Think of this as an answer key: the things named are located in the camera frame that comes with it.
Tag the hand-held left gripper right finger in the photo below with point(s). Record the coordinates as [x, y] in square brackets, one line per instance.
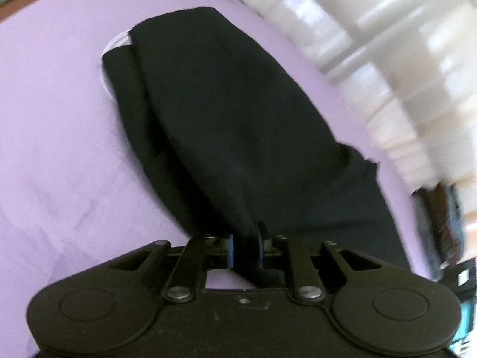
[260, 250]

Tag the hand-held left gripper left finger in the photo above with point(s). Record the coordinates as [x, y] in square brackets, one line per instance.
[230, 251]

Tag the black pants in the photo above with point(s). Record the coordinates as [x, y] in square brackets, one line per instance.
[238, 126]

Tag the dark blurred object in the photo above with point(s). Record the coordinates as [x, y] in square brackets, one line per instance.
[441, 223]

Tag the purple mat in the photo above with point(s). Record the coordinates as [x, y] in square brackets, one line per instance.
[52, 149]

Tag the white blurred furniture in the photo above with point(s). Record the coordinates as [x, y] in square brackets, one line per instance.
[391, 44]

